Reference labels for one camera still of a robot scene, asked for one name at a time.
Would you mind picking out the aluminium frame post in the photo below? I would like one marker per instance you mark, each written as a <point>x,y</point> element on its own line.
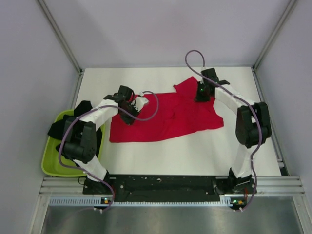
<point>291,5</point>
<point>59,35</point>

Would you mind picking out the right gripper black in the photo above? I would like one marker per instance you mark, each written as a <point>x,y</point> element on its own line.
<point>198,98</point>

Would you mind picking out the aluminium frame post left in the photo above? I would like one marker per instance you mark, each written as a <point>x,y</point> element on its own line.
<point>59,35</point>

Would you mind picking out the red t shirt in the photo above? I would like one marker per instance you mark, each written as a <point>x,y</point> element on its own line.
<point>168,115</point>

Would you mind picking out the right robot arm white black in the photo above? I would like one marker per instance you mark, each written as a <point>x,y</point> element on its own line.
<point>252,129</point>

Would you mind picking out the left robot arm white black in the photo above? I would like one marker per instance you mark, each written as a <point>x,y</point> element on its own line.
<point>79,143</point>

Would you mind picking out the aluminium side rail right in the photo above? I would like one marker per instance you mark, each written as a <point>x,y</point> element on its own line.
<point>276,144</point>

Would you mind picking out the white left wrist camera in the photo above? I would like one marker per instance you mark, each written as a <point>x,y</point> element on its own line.
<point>140,102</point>

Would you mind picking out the aluminium frame post right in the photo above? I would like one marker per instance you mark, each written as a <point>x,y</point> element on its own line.
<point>291,5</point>

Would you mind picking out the green plastic bin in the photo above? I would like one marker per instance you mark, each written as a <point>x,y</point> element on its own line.
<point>50,163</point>

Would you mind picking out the black t shirt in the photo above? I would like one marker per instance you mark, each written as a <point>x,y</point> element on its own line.
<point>57,128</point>

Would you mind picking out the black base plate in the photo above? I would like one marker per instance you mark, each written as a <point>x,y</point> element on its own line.
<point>169,188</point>

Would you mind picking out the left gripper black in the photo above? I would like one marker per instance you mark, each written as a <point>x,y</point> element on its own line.
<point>128,121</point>

